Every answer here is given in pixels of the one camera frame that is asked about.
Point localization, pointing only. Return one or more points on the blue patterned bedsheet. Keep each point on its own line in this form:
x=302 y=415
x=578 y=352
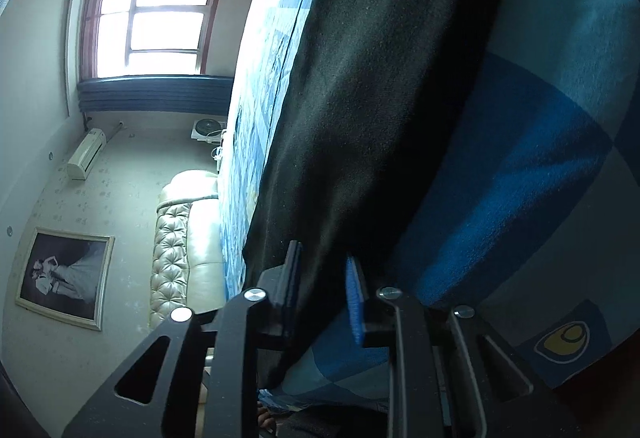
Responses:
x=525 y=153

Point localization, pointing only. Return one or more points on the white wall air conditioner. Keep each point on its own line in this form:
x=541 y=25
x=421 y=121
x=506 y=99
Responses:
x=86 y=155

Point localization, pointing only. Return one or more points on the white box fan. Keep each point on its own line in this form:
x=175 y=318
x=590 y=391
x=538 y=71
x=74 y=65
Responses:
x=206 y=130

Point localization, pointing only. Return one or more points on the black pants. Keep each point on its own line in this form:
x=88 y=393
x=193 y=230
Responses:
x=375 y=93

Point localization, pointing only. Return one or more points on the framed wall photo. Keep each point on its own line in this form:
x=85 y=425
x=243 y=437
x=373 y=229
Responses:
x=65 y=278

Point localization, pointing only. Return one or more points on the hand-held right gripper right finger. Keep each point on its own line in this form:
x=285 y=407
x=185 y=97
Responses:
x=356 y=303

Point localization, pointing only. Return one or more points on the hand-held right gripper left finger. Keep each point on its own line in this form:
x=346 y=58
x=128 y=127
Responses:
x=292 y=290

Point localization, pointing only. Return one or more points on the cream tufted headboard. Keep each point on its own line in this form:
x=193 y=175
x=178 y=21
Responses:
x=185 y=243

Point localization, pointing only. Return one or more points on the bright window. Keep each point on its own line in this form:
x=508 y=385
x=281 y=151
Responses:
x=150 y=18

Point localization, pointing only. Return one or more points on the dark blue curtain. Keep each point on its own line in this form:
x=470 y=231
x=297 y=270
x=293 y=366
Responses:
x=150 y=93

